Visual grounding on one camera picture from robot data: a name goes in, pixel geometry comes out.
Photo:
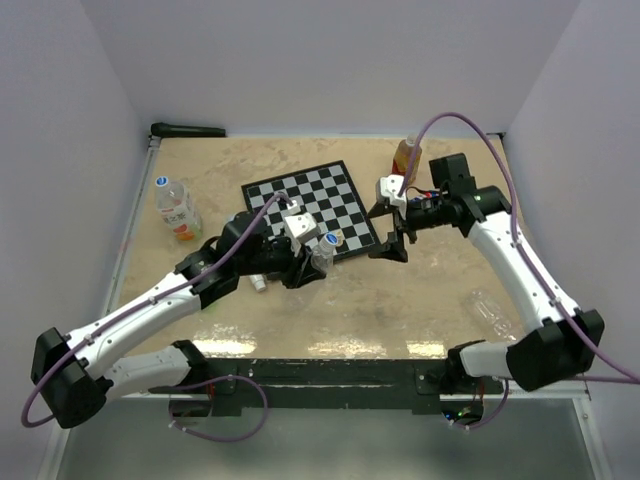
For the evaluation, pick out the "black base frame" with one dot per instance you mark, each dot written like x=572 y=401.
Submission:
x=402 y=384

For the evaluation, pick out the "blue pocari sweat cap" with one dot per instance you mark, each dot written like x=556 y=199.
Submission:
x=329 y=241

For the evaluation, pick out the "amber drink bottle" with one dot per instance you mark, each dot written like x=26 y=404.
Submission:
x=402 y=156

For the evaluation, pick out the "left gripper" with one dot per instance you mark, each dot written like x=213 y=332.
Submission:
x=299 y=271

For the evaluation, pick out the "black white chessboard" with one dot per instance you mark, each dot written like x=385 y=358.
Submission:
x=329 y=193

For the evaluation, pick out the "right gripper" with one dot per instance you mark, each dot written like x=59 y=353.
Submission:
x=394 y=249

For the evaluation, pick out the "black handle tool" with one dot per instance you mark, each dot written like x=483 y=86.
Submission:
x=166 y=130

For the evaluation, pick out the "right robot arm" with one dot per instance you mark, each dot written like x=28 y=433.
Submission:
x=556 y=328

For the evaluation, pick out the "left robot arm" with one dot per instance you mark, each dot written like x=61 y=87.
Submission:
x=79 y=372

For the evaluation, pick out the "clear crushed bottle right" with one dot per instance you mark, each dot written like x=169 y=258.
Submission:
x=490 y=318

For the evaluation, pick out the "white tube bottle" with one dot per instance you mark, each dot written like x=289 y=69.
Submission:
x=259 y=282

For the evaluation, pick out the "blue cap tea bottle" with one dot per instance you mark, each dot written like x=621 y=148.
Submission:
x=175 y=204

